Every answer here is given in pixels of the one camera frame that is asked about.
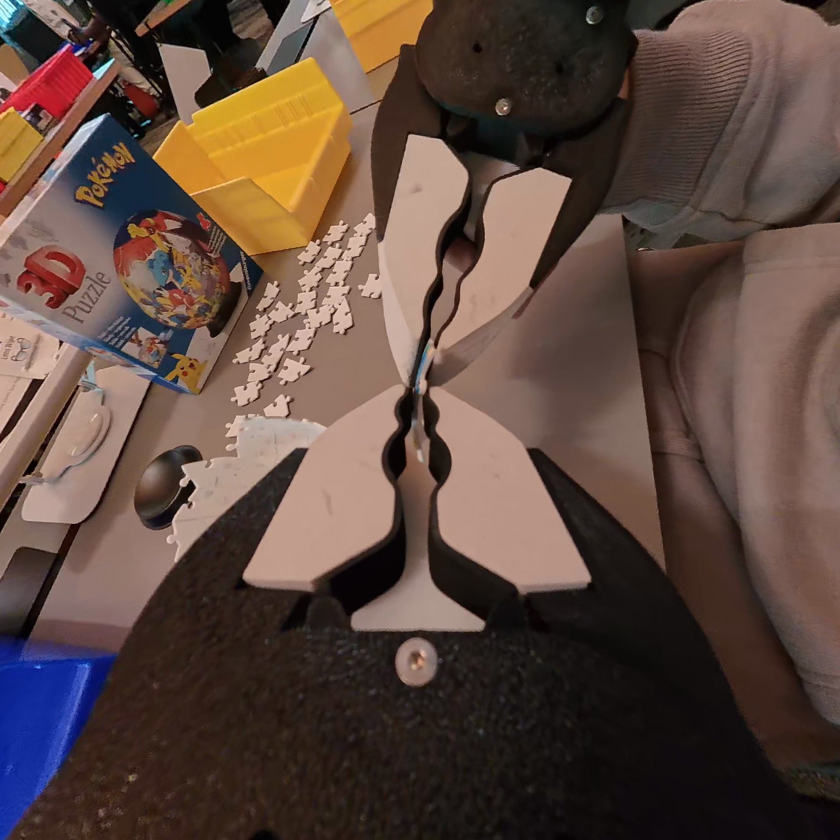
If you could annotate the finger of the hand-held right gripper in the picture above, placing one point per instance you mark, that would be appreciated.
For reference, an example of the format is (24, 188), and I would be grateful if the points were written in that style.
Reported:
(413, 216)
(512, 243)

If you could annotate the red storage bins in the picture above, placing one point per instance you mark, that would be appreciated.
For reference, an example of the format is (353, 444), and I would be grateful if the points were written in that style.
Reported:
(52, 75)

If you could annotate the blue storage bin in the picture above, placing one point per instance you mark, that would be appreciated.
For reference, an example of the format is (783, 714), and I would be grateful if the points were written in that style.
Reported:
(39, 722)

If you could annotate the person's right forearm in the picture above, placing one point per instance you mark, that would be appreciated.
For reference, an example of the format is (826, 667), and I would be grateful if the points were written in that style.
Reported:
(722, 111)

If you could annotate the blue printed puzzle box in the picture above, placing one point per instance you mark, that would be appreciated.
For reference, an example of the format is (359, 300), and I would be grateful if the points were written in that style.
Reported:
(131, 262)

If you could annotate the white cardboard stand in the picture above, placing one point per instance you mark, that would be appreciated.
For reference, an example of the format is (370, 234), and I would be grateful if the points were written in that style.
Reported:
(187, 79)

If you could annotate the printed paper sheet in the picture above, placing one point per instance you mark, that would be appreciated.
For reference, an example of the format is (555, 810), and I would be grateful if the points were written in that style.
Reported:
(23, 354)

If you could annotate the small yellow storage bin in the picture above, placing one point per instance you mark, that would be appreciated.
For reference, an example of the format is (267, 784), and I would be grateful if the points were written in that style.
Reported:
(16, 144)

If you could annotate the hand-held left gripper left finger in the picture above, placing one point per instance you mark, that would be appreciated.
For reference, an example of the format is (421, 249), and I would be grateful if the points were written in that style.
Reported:
(328, 499)

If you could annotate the clear plastic insert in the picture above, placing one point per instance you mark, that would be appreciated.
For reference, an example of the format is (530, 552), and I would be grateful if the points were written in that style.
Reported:
(88, 436)

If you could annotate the assembled white puzzle section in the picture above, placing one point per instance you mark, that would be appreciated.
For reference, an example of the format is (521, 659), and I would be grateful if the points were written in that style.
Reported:
(223, 485)

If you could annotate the grey divider panel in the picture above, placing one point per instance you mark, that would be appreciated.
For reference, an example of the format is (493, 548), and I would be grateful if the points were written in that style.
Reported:
(328, 59)

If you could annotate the pile of white puzzle pieces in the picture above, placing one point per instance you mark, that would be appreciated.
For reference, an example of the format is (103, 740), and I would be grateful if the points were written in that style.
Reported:
(328, 269)

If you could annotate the white cardboard sheet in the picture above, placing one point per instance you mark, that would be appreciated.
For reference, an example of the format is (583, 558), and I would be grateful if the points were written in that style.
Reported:
(65, 485)

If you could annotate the single puzzle piece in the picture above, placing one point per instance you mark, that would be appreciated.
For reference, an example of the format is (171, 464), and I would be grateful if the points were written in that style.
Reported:
(424, 359)

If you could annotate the black round ball stand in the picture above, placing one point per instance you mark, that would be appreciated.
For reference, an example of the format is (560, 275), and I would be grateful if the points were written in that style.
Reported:
(157, 485)

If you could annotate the large yellow storage bin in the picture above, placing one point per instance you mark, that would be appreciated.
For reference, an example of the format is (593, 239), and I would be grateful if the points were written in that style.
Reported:
(262, 170)

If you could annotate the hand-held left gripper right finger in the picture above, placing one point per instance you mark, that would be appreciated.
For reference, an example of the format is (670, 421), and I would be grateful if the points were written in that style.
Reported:
(499, 505)

